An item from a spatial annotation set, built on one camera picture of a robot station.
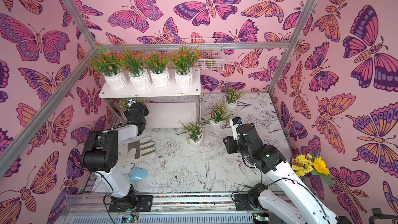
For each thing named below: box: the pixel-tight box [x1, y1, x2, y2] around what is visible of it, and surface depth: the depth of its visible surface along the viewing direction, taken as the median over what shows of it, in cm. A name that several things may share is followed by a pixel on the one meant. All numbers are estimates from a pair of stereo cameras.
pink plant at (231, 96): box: [224, 87, 244, 111], surface depth 105 cm
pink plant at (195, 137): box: [178, 117, 205, 149], surface depth 87 cm
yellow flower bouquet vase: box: [290, 151, 335, 188], surface depth 63 cm
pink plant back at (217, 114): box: [205, 102, 235, 131], surface depth 94 cm
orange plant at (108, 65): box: [87, 43, 129, 91], surface depth 73 cm
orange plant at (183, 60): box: [167, 45, 202, 89], surface depth 72 cm
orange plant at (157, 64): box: [141, 50, 172, 88], surface depth 74 cm
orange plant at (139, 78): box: [118, 46, 152, 91], surface depth 74 cm
